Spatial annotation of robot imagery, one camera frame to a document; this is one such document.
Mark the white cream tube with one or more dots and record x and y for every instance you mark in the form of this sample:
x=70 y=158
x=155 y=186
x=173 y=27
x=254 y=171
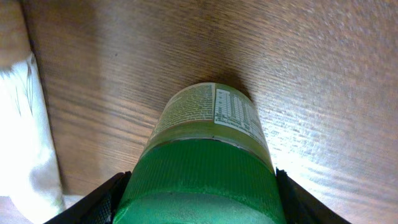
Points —
x=29 y=169

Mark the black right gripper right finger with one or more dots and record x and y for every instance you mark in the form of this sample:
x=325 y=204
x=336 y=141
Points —
x=301 y=207

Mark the green lid jar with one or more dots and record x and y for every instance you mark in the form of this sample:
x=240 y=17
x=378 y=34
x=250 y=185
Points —
x=206 y=161

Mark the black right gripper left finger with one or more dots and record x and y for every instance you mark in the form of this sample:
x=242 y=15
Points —
x=98 y=207

